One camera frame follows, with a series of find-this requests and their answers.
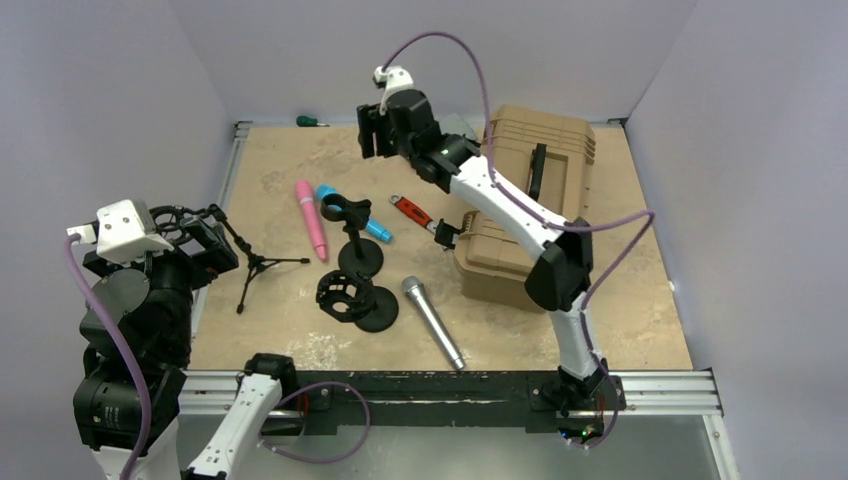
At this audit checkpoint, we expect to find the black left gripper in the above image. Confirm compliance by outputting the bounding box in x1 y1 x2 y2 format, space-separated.
86 213 235 357

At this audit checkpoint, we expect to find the black tripod shock mount stand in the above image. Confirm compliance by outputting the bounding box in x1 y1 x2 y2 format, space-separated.
150 203 310 314

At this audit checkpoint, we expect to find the blue microphone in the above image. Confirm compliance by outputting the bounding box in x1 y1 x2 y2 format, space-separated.
315 184 392 243

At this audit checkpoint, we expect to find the pink microphone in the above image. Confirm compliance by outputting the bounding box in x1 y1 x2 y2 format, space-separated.
295 179 329 263

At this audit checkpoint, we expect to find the black clip microphone stand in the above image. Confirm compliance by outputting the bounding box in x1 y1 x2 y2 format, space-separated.
320 193 384 277

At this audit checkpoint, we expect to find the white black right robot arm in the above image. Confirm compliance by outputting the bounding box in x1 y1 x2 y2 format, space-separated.
356 89 608 407

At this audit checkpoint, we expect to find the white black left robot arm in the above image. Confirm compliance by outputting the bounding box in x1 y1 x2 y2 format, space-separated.
64 199 311 479

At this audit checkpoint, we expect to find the silver microphone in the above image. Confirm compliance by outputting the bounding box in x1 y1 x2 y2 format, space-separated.
401 276 466 371

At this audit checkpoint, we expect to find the red adjustable wrench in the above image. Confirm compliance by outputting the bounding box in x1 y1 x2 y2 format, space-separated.
389 194 437 234

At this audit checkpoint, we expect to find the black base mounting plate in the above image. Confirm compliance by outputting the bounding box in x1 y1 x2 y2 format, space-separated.
261 370 627 440

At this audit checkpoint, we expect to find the tan plastic tool case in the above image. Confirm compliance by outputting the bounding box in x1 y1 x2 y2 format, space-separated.
454 105 596 313

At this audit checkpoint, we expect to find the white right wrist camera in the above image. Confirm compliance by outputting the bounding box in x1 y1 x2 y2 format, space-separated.
372 66 414 116

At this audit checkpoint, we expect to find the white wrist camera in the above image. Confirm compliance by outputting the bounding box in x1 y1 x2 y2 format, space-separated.
372 66 414 116
66 199 174 264

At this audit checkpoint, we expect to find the green handled screwdriver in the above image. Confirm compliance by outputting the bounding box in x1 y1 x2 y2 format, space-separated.
295 115 329 128

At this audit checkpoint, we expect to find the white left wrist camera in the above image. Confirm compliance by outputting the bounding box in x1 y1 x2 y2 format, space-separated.
66 199 174 264

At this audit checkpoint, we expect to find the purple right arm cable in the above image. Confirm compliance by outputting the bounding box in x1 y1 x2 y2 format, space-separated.
380 31 657 452

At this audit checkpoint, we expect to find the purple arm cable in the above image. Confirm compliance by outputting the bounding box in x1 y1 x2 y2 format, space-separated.
380 31 657 452
62 235 372 480

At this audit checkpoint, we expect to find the black round shock mount stand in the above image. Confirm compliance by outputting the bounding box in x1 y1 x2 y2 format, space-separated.
315 270 399 333

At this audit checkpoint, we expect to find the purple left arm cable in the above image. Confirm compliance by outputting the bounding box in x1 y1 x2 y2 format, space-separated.
62 235 372 480

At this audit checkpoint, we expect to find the aluminium frame rail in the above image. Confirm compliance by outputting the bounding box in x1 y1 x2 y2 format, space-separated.
115 119 740 480

